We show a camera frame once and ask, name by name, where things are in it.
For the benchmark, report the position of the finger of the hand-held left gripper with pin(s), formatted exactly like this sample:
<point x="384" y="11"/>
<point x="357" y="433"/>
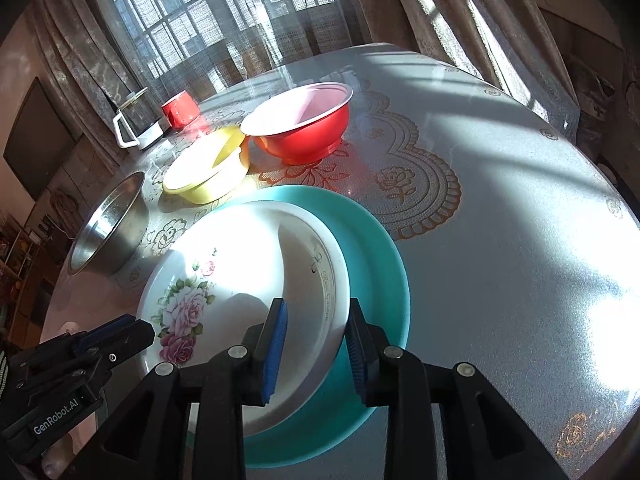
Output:
<point x="135" y="340"/>
<point x="102" y="339"/>

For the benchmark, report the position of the wooden shelf unit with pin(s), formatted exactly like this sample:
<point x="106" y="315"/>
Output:
<point x="25" y="270"/>

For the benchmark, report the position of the red mug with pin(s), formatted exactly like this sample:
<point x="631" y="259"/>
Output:
<point x="180" y="110"/>

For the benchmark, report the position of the yellow bowl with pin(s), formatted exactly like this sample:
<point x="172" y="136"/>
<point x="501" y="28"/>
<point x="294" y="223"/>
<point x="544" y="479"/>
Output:
<point x="200" y="187"/>

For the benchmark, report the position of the red bowl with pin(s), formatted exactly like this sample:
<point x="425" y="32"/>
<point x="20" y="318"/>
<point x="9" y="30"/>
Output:
<point x="300" y="140"/>

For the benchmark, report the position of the sheer net curtain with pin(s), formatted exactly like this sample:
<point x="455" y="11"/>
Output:
<point x="240" y="55"/>

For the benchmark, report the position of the stainless steel bowl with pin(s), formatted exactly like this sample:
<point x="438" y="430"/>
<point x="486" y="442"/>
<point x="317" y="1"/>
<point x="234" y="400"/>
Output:
<point x="120" y="232"/>

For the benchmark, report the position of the beige patterned drape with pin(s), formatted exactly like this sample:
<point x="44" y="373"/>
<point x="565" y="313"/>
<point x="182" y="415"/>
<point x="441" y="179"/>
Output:
<point x="80" y="60"/>
<point x="450" y="15"/>

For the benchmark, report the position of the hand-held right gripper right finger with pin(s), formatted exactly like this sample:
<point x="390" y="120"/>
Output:
<point x="357" y="355"/>

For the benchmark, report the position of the teal plate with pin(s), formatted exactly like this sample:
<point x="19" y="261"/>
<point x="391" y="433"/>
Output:
<point x="372" y="260"/>

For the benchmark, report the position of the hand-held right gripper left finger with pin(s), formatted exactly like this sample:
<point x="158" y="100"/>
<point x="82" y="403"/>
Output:
<point x="278" y="350"/>

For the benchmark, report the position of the barred window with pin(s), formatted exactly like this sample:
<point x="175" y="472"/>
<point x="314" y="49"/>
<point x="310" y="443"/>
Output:
<point x="170" y="15"/>

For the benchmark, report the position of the wall-mounted television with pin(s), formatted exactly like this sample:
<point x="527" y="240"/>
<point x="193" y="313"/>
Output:
<point x="40" y="145"/>

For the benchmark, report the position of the lace-print tablecloth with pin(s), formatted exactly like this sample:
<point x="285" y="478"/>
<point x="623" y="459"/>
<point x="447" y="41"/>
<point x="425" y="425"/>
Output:
<point x="500" y="210"/>

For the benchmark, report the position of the white floral plate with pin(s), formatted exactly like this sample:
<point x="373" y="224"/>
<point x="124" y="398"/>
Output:
<point x="225" y="280"/>

